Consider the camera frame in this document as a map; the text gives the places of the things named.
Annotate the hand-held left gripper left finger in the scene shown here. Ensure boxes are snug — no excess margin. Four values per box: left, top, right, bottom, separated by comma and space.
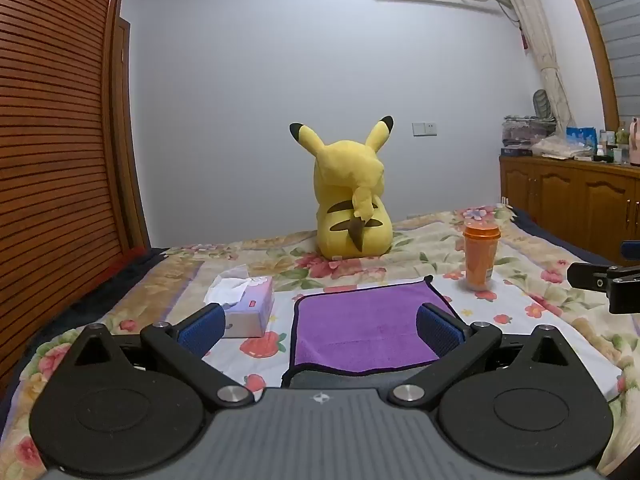
74, 303, 254, 409

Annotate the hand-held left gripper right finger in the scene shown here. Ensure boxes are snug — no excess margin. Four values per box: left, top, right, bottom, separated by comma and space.
392, 302, 569, 406

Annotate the purple towel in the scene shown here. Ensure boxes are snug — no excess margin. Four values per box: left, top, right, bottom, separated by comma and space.
291, 275, 464, 379

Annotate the tissue box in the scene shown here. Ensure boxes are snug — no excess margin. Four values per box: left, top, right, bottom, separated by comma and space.
202, 265, 276, 339

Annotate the orange plastic cup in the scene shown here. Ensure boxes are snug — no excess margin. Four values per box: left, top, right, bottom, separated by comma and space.
462, 220, 502, 292

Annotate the wooden cabinet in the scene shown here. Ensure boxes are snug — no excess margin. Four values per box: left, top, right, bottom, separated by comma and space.
499, 155, 640, 267

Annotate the floral blanket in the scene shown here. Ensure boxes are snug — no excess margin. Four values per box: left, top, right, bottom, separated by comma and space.
0, 204, 640, 480

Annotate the dark grey towel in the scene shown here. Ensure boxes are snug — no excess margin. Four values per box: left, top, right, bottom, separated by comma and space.
281, 362, 438, 391

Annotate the blue packet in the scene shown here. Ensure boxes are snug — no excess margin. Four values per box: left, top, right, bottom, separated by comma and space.
566, 126, 600, 149

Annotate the cream cloth bundle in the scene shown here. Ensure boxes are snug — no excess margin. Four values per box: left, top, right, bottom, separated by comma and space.
531, 136, 592, 160

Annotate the stack of folded clothes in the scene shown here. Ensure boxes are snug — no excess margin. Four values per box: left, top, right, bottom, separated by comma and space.
501, 115, 557, 156

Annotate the yellow plush toy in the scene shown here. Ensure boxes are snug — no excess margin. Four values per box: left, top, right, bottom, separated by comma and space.
289, 116, 395, 260

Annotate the grey window blind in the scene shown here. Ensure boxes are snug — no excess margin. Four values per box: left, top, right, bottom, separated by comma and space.
570, 0, 640, 128

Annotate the cream curtain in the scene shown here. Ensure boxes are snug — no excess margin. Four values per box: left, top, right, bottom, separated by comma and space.
492, 0, 574, 137

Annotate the wooden louvred wardrobe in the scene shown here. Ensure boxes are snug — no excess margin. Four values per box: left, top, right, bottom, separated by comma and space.
0, 0, 153, 376

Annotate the wooden window frame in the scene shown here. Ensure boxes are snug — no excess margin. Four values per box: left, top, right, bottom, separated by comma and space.
556, 0, 622, 132

